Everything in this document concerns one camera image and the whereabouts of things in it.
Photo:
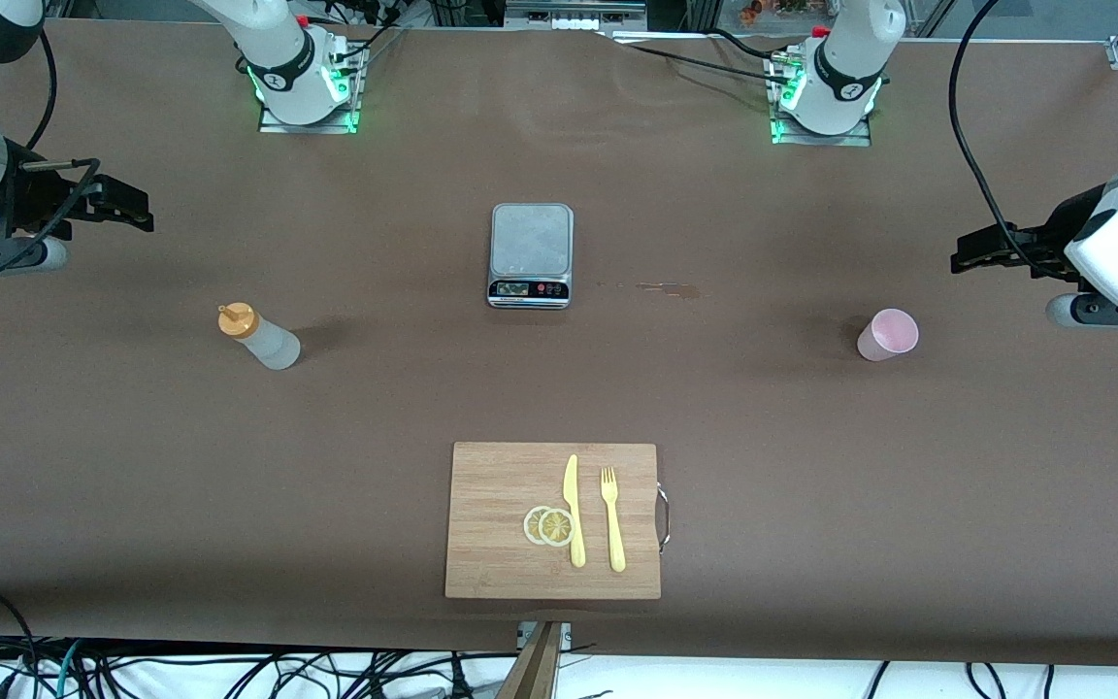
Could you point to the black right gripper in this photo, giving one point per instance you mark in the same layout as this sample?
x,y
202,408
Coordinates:
x,y
32,196

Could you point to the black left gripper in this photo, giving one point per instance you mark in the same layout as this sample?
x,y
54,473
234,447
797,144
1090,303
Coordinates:
x,y
1056,230

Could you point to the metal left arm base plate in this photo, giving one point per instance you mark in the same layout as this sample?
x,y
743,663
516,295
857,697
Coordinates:
x,y
826,141

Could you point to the pink plastic cup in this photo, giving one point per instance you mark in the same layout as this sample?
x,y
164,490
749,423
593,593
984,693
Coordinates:
x,y
884,340

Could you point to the orange toy food pile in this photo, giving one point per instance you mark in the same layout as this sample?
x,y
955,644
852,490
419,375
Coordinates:
x,y
753,12

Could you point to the lemon slice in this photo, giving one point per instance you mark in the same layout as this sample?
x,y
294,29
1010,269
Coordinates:
x,y
530,525
556,527

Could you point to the yellow plastic fork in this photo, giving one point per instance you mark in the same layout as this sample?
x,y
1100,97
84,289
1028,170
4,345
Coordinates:
x,y
614,534

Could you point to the translucent sauce bottle orange cap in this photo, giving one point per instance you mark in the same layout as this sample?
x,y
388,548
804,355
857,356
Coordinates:
x,y
273,345

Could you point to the metal table clamp bracket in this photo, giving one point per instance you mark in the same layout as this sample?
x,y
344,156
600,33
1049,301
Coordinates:
x,y
565,636

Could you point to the silver digital kitchen scale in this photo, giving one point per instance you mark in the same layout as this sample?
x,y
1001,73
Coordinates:
x,y
530,238

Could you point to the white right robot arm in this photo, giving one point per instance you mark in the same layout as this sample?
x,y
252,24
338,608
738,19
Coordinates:
x,y
278,58

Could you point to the wooden post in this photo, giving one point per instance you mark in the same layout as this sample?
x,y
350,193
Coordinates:
x,y
535,670

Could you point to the wooden cutting board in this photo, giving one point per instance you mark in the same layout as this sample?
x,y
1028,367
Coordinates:
x,y
491,505

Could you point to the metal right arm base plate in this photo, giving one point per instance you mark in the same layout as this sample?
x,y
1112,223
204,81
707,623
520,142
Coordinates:
x,y
312,128

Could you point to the yellow plastic knife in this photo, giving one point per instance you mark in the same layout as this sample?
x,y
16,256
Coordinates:
x,y
571,485

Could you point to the white power strip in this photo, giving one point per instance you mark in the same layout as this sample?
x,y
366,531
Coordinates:
x,y
574,21

